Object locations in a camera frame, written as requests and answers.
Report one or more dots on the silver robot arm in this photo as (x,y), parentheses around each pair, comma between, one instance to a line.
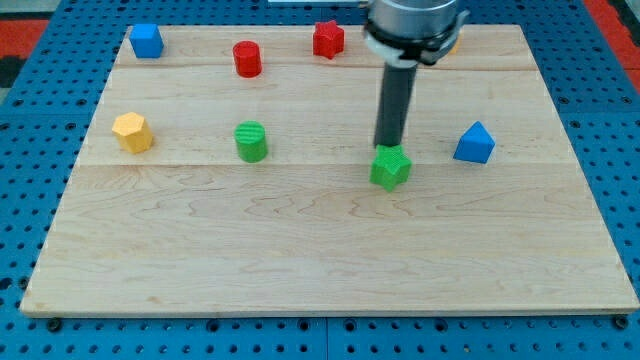
(405,33)

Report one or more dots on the yellow block behind arm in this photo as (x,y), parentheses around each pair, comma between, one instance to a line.
(456,45)

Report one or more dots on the green star block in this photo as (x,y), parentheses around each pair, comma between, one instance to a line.
(390,168)

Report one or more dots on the green cylinder block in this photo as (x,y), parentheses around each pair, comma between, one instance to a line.
(250,139)

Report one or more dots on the light wooden board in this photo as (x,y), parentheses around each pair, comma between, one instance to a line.
(188,229)

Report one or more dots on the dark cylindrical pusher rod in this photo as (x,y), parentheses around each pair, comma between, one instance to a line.
(394,100)

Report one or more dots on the red star block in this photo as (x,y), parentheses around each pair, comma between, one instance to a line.
(328,39)

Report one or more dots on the red cylinder block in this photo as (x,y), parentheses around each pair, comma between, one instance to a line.
(247,59)

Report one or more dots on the yellow hexagon block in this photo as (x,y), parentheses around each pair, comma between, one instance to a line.
(133,132)

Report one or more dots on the blue cube block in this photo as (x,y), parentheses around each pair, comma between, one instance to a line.
(146,40)

